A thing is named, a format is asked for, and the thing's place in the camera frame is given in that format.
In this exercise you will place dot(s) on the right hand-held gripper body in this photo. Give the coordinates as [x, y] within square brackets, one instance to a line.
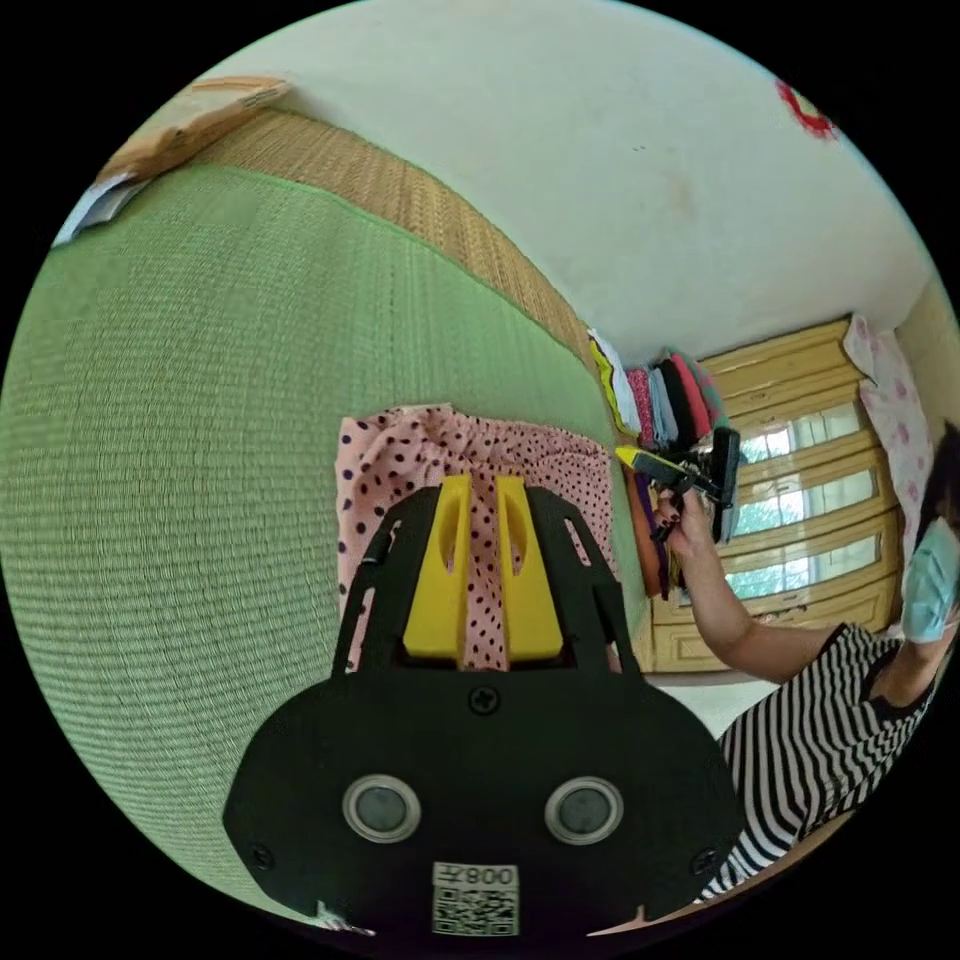
[690, 472]

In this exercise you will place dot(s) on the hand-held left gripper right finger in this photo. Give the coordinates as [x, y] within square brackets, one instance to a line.
[531, 592]

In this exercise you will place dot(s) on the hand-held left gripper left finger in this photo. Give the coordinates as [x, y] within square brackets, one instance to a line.
[439, 585]

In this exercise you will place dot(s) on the pink polka dot short sleeve shirt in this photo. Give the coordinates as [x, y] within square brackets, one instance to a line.
[420, 450]

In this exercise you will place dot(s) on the person's right forearm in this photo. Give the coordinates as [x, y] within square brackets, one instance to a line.
[739, 622]

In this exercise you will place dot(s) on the person's right hand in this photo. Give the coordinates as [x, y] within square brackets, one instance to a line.
[688, 529]

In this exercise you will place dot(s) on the pile of clothes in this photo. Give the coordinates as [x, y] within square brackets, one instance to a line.
[675, 405]

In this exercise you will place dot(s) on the yellow framed window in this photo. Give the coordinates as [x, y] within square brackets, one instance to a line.
[802, 525]

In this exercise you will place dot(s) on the pink floral curtain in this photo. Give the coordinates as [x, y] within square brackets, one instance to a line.
[896, 420]

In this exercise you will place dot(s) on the person's body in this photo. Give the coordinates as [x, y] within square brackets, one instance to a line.
[825, 742]

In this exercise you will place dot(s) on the brown carton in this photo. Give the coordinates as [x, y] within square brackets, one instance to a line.
[187, 127]

